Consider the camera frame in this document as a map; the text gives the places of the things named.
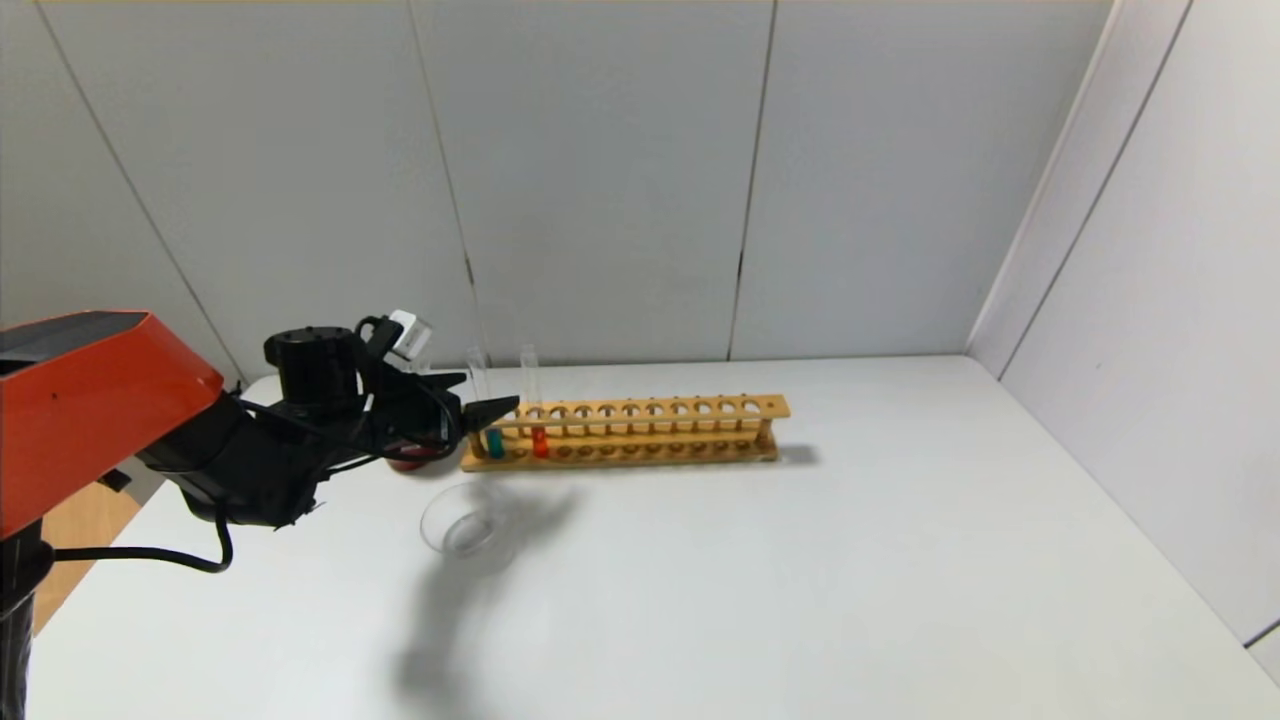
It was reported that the test tube with red pigment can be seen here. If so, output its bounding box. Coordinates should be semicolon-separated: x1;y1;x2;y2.
520;345;551;460

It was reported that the test tube with blue pigment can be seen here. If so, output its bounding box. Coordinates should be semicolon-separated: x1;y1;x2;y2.
468;347;506;460

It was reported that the wooden test tube rack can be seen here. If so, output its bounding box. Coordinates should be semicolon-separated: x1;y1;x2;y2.
460;394;791;472

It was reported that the clear glass dish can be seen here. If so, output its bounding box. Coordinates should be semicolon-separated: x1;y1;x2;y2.
421;483;521;558

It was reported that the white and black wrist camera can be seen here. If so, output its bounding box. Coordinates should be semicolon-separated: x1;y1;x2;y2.
385;310;433;361

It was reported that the thin black camera cable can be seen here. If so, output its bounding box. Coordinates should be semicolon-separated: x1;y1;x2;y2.
356;316;463;453

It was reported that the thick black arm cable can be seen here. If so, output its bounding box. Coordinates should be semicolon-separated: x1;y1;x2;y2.
50;500;236;574

